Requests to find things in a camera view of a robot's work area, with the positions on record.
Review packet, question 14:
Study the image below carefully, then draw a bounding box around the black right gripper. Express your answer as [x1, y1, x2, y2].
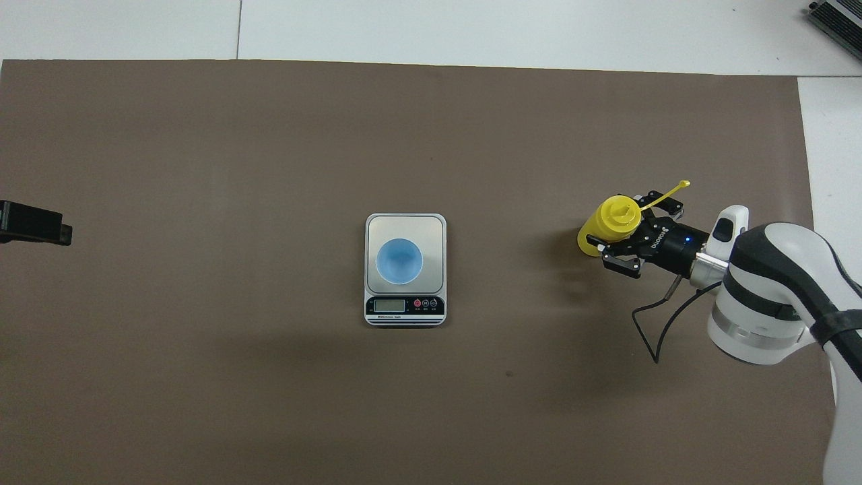
[585, 190, 712, 279]

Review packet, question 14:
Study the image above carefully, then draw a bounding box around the yellow squeeze bottle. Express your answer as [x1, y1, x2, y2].
[576, 179, 692, 259]

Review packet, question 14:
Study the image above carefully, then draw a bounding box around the light blue plastic cup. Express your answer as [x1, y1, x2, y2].
[375, 237, 424, 286]

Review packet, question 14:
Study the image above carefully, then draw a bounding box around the silver digital kitchen scale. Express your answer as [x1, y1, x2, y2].
[364, 213, 448, 328]

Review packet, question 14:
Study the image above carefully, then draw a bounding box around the brown table mat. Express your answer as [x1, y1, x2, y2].
[0, 59, 846, 485]

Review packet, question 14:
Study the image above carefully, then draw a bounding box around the grey finned metal device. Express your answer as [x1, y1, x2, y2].
[807, 0, 862, 63]

